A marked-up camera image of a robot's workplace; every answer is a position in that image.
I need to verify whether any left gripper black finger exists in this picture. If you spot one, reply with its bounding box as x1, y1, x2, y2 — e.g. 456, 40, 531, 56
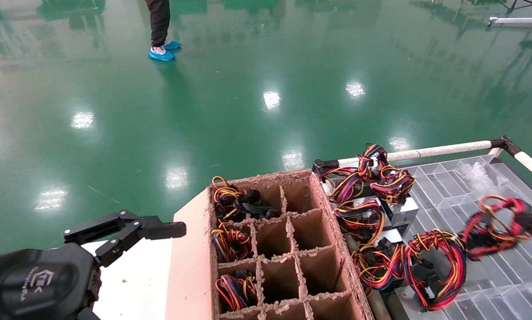
64, 211, 187, 267

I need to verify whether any crumpled clear plastic wrap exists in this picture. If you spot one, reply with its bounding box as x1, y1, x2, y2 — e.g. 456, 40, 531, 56
459, 162, 497, 192

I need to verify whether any cable bundle in bottom cell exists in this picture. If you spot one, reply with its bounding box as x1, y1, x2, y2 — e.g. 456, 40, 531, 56
215, 270, 258, 312

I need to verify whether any black cable bundle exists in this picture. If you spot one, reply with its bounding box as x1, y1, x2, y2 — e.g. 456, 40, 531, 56
233, 190, 281, 220

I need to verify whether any person in black trousers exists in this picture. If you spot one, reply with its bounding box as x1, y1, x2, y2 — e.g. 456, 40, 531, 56
144, 0, 182, 61

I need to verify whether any colourful wire bundle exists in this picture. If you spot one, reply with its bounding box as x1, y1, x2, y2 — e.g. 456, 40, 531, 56
210, 176, 244, 220

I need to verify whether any cardboard divider box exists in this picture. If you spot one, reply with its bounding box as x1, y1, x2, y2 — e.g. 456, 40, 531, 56
165, 169, 375, 320

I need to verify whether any white metal stand base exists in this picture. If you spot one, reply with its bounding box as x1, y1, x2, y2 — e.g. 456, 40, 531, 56
488, 13, 532, 29

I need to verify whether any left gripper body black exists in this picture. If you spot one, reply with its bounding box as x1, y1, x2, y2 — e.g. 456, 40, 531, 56
0, 242, 101, 320

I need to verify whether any cable bundle in cell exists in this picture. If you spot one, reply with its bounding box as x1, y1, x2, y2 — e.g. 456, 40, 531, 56
215, 270, 258, 312
210, 221, 253, 263

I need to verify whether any power supply lower cable bundle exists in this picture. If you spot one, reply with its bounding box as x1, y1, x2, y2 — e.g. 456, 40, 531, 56
401, 229, 467, 312

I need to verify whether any cable bundle in middle cell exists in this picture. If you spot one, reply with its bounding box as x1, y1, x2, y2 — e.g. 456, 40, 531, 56
210, 221, 253, 263

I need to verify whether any clear plastic grid tray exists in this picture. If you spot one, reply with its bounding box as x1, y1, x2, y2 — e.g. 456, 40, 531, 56
395, 153, 532, 320

